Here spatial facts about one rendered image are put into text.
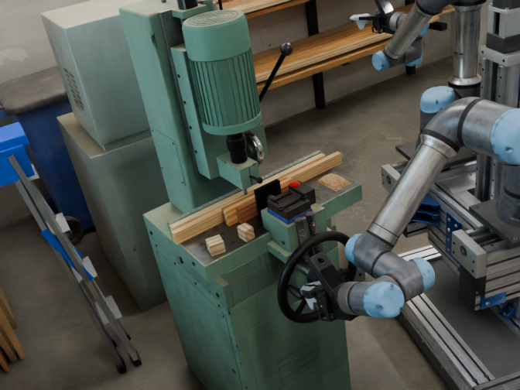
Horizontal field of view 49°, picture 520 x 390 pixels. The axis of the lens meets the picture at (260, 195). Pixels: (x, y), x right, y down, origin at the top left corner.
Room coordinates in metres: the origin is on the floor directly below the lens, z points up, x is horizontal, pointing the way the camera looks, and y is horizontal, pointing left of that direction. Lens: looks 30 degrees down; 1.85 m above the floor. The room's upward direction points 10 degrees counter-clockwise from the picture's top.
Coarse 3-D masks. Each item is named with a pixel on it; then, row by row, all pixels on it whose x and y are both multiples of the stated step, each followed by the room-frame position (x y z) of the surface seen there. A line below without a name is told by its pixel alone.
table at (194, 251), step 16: (320, 176) 1.67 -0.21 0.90; (320, 192) 1.57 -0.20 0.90; (336, 192) 1.55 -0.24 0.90; (352, 192) 1.56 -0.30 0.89; (336, 208) 1.52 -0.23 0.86; (224, 224) 1.47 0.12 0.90; (240, 224) 1.46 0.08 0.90; (256, 224) 1.44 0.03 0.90; (192, 240) 1.42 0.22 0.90; (224, 240) 1.39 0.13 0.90; (240, 240) 1.38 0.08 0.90; (256, 240) 1.37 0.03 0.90; (272, 240) 1.39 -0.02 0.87; (192, 256) 1.34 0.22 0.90; (208, 256) 1.32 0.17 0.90; (224, 256) 1.31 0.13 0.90; (240, 256) 1.33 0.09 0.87; (256, 256) 1.36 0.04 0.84; (288, 256) 1.30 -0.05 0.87; (208, 272) 1.28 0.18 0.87; (224, 272) 1.30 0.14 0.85
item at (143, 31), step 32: (160, 0) 1.83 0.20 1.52; (128, 32) 1.80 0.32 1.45; (160, 32) 1.66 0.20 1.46; (160, 64) 1.65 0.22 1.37; (160, 96) 1.69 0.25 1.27; (160, 128) 1.75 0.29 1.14; (160, 160) 1.81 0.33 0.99; (192, 160) 1.67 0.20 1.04; (192, 192) 1.65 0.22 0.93; (224, 192) 1.71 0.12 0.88
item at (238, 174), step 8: (224, 160) 1.57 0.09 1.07; (248, 160) 1.54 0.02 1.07; (224, 168) 1.57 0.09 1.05; (232, 168) 1.52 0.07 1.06; (240, 168) 1.50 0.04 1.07; (248, 168) 1.51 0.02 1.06; (256, 168) 1.52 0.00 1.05; (224, 176) 1.58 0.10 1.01; (232, 176) 1.53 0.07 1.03; (240, 176) 1.49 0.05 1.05; (248, 176) 1.50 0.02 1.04; (256, 176) 1.52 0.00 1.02; (240, 184) 1.50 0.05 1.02; (248, 184) 1.50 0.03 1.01
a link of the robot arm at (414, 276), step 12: (384, 264) 1.01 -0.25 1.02; (396, 264) 0.99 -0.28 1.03; (408, 264) 0.98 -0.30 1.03; (420, 264) 0.98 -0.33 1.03; (396, 276) 0.95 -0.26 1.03; (408, 276) 0.95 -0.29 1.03; (420, 276) 0.95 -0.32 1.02; (432, 276) 0.96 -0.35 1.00; (408, 288) 0.93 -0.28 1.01; (420, 288) 0.94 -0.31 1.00; (408, 300) 0.93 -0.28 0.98
